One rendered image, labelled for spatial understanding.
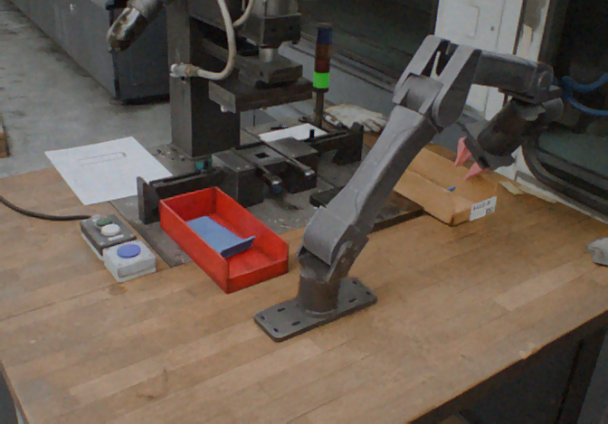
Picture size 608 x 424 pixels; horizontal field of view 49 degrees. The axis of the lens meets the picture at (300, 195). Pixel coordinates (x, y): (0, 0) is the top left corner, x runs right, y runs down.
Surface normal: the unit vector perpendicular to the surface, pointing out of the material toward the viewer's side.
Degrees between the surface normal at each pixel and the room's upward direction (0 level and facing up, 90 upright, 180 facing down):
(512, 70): 86
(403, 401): 0
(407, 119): 48
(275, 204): 0
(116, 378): 0
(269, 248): 90
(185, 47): 90
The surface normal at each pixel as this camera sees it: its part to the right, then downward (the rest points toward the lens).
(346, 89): -0.85, 0.21
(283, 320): 0.05, -0.89
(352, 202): -0.55, -0.42
